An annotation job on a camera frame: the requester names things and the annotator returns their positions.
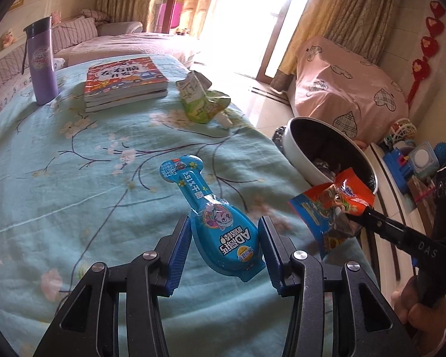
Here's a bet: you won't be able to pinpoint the blue bottle-shaped candy pack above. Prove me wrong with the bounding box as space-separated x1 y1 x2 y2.
159 155 265 282

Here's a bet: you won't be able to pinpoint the right beige curtain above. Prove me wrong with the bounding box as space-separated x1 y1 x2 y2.
271 0 397 92

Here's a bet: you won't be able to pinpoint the person's right hand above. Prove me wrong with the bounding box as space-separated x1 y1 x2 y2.
391 276 446 356

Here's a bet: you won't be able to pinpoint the framed waterfall painting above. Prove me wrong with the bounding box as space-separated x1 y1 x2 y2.
9 0 25 11

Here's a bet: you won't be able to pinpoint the purple water bottle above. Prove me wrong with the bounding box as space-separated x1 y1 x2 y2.
21 16 59 106

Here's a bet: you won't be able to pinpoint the stack of colourful books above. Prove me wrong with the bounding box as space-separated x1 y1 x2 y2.
84 57 169 113

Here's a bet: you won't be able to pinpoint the cream plush toy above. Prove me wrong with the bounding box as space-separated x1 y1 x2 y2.
1 30 17 49

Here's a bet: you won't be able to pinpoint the pile of children's toys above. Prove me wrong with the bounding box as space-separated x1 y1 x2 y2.
379 118 446 204

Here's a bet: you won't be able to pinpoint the black white-rimmed trash bin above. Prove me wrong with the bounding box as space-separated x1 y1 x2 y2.
282 117 378 193

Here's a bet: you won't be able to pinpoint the pink heart-pattern covered furniture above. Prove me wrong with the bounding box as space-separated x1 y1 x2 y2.
288 35 409 144

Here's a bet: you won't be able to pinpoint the orange blue snack bag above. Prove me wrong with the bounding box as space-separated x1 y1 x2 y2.
289 168 375 258

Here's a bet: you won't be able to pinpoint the sofa with striped cushions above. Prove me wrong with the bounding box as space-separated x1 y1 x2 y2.
0 9 200 112

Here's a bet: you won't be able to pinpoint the red wall ornaments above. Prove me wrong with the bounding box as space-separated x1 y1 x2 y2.
406 0 446 107

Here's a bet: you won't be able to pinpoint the floral turquoise table cloth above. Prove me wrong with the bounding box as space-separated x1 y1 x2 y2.
0 53 376 357

